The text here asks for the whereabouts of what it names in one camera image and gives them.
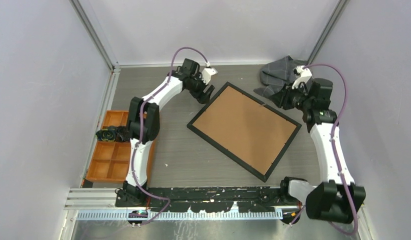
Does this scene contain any black picture frame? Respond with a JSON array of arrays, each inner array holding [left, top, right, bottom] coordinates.
[[186, 82, 302, 183]]

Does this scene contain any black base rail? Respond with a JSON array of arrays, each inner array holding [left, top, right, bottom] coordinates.
[[114, 186, 301, 213]]

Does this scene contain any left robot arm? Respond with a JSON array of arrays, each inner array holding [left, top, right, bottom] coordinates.
[[117, 58, 218, 207]]

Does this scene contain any orange wooden divided tray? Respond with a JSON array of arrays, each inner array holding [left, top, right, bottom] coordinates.
[[85, 110, 157, 184]]

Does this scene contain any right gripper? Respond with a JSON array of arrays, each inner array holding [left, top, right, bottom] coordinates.
[[270, 81, 313, 112]]

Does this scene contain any purple cable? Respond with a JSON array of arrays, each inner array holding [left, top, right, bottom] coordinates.
[[289, 63, 359, 237], [130, 46, 211, 227]]

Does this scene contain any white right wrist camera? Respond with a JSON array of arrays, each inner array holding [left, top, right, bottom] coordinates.
[[291, 65, 313, 89]]

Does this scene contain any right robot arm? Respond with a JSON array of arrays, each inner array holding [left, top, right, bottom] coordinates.
[[270, 78, 366, 224]]

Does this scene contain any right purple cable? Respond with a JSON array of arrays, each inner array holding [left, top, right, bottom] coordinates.
[[289, 63, 359, 237]]

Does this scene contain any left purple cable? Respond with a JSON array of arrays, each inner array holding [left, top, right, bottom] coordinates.
[[130, 46, 211, 227]]

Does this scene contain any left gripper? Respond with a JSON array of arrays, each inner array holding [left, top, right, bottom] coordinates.
[[187, 73, 215, 105]]

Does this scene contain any grey checked cloth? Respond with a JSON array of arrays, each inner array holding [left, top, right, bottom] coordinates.
[[253, 55, 307, 100]]

